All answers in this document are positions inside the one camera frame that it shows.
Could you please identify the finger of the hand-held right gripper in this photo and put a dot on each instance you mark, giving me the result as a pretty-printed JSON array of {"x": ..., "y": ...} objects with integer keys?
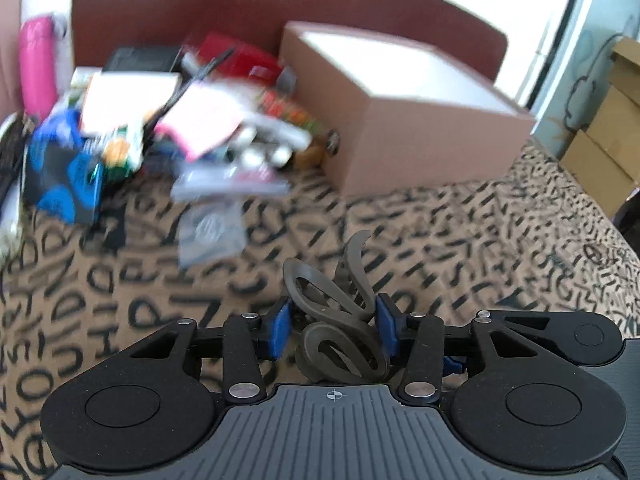
[{"x": 555, "y": 337}]

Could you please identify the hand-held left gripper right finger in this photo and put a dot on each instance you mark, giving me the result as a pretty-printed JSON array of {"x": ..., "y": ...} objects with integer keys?
[{"x": 386, "y": 327}]

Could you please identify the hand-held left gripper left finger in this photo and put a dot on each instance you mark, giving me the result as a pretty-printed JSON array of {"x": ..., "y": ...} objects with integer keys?
[{"x": 280, "y": 330}]

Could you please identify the pink-brown cardboard storage box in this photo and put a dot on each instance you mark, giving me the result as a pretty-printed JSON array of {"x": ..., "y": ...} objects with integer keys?
[{"x": 425, "y": 150}]

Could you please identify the clear plastic bag with logo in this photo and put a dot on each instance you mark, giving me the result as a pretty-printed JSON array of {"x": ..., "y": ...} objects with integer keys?
[{"x": 210, "y": 232}]

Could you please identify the black chair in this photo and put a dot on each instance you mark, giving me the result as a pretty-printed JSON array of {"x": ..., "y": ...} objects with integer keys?
[{"x": 629, "y": 220}]

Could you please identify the clear flat packet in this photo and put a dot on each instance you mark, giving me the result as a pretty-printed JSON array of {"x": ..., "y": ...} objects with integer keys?
[{"x": 225, "y": 182}]

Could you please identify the white tube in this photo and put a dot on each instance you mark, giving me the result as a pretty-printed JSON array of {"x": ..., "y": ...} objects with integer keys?
[{"x": 280, "y": 132}]

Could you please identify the pink paper pack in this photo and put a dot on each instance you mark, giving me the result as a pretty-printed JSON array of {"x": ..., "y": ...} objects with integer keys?
[{"x": 200, "y": 115}]

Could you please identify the open brown cardboard box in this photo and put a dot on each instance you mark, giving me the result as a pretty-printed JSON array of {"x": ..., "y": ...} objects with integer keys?
[{"x": 627, "y": 65}]

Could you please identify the blue black package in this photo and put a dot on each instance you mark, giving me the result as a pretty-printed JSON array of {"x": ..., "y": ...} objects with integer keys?
[{"x": 55, "y": 170}]

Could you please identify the white flat box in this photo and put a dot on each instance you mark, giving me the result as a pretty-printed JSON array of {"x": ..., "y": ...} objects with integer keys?
[{"x": 125, "y": 100}]

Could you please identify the red box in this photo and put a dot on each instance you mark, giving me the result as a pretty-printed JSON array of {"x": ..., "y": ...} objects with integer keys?
[{"x": 235, "y": 55}]

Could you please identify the brown wooden board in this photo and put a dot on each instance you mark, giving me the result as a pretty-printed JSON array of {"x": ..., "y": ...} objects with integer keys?
[{"x": 200, "y": 0}]

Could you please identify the pink bottle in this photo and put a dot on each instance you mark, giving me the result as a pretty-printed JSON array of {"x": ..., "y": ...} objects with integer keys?
[{"x": 37, "y": 65}]

